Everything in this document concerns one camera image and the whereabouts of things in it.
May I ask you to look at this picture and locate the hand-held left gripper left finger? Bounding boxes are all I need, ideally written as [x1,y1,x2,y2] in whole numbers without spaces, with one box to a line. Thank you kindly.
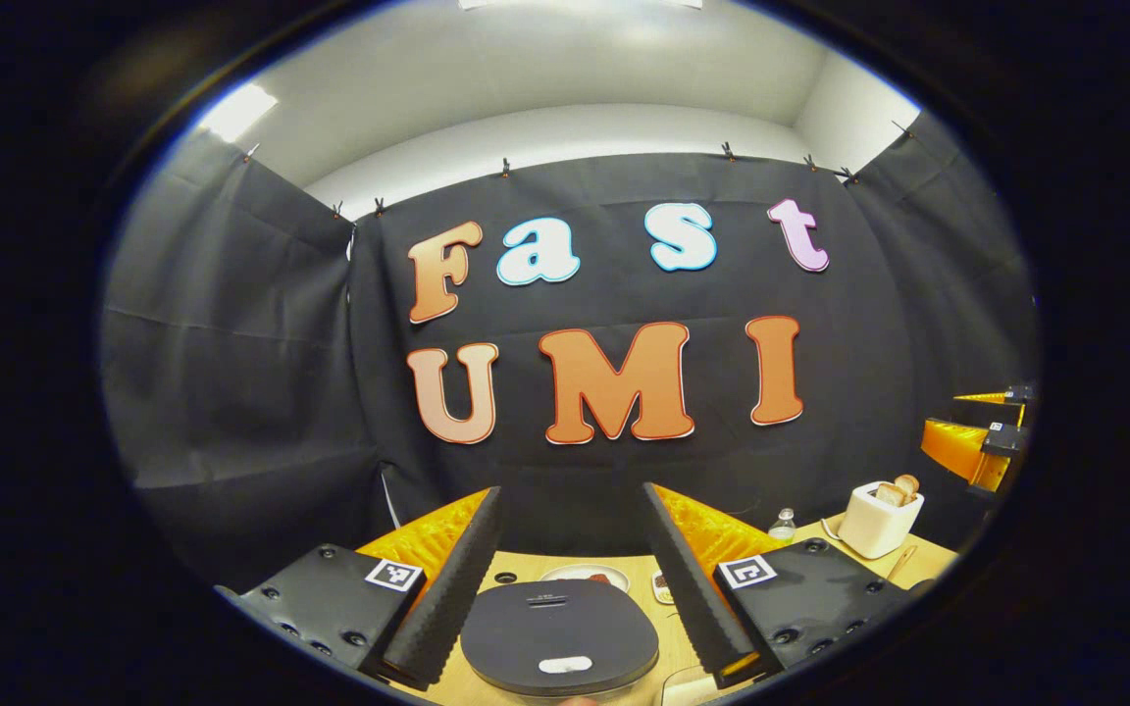
[215,485,504,690]

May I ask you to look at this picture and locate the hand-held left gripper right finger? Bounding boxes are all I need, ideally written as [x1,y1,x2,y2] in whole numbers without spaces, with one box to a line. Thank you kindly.
[642,480,939,687]

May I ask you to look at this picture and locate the dark grey rice cooker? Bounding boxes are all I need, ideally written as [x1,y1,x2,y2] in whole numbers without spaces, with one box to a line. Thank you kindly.
[460,579,661,699]

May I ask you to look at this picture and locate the white toaster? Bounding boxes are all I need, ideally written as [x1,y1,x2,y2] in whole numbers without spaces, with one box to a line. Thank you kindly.
[837,480,926,560]

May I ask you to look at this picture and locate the round white plate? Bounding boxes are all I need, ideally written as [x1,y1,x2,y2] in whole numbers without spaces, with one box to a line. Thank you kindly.
[539,563,631,592]

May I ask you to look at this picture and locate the black backdrop cloth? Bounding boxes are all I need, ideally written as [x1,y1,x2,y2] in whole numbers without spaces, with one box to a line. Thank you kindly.
[99,113,1042,589]

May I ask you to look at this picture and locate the row of black cloth clips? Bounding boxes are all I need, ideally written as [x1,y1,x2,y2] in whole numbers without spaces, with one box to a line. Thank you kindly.
[243,120,914,217]

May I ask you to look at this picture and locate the ceiling light panel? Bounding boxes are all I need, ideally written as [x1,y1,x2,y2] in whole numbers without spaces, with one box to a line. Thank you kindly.
[197,83,280,143]

